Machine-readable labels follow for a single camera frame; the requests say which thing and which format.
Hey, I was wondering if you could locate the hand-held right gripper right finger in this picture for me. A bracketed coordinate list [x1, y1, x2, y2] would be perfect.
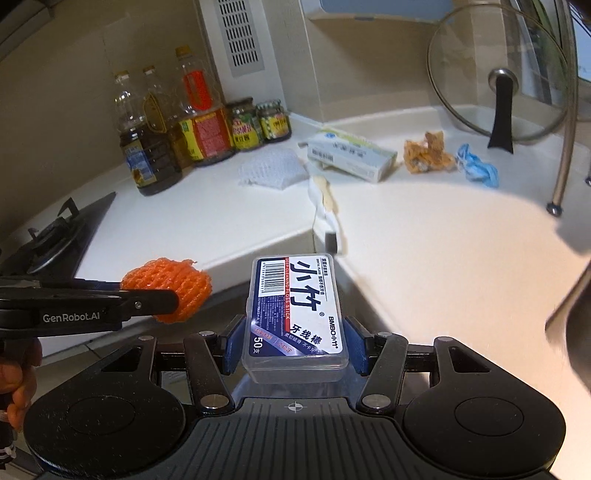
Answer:
[344, 316, 497, 415]

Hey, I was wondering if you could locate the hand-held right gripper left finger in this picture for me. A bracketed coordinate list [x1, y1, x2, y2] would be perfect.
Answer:
[99, 316, 245, 415]

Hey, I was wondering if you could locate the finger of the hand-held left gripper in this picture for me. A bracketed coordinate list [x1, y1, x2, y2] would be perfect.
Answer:
[0, 276, 127, 293]
[111, 289, 180, 325]

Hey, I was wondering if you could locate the orange foam fruit net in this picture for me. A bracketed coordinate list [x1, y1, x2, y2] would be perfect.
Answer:
[121, 258, 213, 324]

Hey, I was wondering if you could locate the clear plastic floss pick box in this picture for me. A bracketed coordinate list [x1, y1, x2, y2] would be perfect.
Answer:
[241, 253, 350, 384]

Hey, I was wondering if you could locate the white green medicine box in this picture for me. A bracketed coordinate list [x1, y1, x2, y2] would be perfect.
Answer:
[307, 129, 398, 183]

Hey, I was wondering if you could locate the person's left hand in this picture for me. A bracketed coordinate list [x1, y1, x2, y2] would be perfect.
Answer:
[0, 339, 43, 432]

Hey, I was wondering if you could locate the black gas stove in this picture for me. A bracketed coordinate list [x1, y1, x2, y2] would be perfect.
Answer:
[0, 191, 117, 280]

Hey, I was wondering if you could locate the dark oil bottle blue label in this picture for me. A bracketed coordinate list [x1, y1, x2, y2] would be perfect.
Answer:
[113, 71, 183, 197]

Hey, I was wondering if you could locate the white foam fruit net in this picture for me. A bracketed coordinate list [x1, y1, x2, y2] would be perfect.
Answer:
[238, 148, 310, 191]

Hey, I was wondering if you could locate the large bottle red label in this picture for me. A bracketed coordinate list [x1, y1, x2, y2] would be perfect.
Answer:
[174, 46, 236, 165]

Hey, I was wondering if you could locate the tall glass sauce jar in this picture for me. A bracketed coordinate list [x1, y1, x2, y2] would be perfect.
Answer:
[228, 98, 260, 151]

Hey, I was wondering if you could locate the yellow cooking oil bottle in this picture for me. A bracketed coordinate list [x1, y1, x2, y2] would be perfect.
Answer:
[141, 67, 185, 169]

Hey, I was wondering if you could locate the crumpled orange snack wrapper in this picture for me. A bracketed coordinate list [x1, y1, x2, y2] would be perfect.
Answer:
[403, 130, 458, 175]

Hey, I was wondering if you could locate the crumpled blue plastic glove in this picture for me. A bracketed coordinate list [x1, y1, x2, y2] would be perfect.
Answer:
[456, 143, 500, 189]

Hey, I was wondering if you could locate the short glass sauce jar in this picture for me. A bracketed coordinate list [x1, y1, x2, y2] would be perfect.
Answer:
[256, 102, 292, 142]

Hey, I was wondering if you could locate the metal rack leg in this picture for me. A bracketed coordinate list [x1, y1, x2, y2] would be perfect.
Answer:
[546, 69, 583, 217]

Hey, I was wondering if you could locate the grey vent grille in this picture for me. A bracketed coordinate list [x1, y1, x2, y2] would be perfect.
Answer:
[215, 0, 267, 78]

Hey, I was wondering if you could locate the blue panel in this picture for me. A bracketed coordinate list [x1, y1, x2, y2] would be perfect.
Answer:
[318, 0, 455, 24]

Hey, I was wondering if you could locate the glass pot lid black handle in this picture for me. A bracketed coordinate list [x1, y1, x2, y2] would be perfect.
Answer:
[427, 0, 580, 155]

